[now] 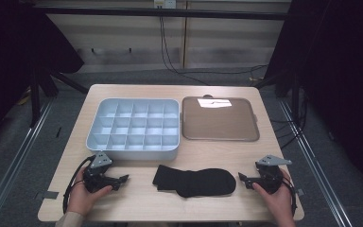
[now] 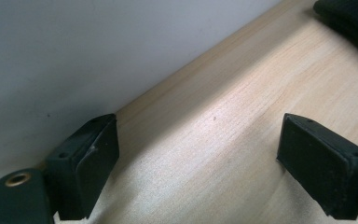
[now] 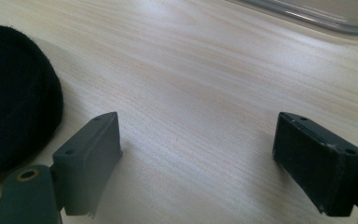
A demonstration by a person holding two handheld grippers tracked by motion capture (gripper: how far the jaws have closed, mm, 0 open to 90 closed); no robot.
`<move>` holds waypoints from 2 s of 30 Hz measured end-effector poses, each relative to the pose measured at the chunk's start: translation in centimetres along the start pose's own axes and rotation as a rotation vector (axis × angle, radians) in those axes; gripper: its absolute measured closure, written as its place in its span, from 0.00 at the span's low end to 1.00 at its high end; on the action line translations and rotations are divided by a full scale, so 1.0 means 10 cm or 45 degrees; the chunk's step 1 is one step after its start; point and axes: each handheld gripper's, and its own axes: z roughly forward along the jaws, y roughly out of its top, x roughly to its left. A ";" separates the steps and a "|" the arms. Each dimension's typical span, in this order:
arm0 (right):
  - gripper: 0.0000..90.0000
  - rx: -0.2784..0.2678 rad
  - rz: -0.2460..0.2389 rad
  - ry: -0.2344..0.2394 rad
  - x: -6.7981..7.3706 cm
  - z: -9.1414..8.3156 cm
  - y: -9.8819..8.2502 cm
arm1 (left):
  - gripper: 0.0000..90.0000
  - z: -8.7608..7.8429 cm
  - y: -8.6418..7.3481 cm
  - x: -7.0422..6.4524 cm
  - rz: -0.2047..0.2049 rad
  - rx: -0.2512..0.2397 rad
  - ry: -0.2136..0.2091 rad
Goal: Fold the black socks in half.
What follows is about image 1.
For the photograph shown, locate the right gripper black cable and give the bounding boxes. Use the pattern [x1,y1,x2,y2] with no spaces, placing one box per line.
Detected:
[282,175,299,218]

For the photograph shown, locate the white power outlet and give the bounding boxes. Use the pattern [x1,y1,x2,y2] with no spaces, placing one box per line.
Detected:
[153,0,178,9]

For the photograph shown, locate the black curtain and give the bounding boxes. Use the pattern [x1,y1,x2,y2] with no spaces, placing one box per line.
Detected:
[264,0,363,198]
[0,0,86,155]

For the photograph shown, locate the person's left hand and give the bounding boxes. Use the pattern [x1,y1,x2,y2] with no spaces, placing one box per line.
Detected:
[67,166,113,217]

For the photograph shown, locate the black hanging cable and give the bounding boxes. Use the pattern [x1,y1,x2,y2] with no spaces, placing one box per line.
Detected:
[158,15,269,86]

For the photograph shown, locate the black sock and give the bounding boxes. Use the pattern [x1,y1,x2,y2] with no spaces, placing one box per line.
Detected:
[151,164,237,199]

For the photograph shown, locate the black floor cables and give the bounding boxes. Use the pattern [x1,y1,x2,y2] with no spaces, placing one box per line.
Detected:
[269,88,308,149]

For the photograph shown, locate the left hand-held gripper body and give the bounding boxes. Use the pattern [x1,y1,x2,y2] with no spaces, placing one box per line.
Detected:
[83,150,113,194]

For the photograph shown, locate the person's right hand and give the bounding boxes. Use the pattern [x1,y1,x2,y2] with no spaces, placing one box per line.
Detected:
[252,169,295,221]

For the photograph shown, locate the metal floor rail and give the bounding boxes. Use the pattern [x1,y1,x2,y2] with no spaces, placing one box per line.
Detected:
[0,99,55,227]
[278,99,354,227]

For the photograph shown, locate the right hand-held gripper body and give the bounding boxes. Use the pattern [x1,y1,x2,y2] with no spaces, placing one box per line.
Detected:
[254,154,292,194]

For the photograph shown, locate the black horizontal beam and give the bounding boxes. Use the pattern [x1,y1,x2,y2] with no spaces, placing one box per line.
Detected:
[32,6,292,21]

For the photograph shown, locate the light blue divided storage box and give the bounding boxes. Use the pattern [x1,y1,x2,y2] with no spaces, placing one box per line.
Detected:
[85,97,182,161]

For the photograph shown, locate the brown tray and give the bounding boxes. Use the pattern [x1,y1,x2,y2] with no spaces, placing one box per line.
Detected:
[181,94,261,143]

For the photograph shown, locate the black metal stand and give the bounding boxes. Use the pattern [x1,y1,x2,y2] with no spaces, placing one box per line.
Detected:
[252,70,301,122]
[28,65,90,128]

